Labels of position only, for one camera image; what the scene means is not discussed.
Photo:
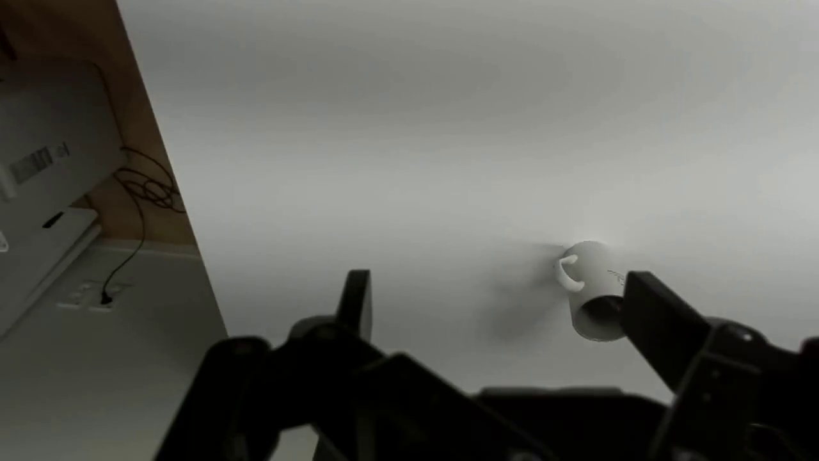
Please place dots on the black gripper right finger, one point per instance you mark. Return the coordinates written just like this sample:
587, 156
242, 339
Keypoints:
665, 334

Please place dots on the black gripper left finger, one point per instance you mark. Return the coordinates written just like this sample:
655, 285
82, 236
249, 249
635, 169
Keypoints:
356, 308

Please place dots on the white ceramic mug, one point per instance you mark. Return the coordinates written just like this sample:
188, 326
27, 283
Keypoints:
589, 271

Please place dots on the light grey cabinet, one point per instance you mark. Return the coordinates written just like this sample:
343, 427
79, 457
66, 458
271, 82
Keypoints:
84, 385

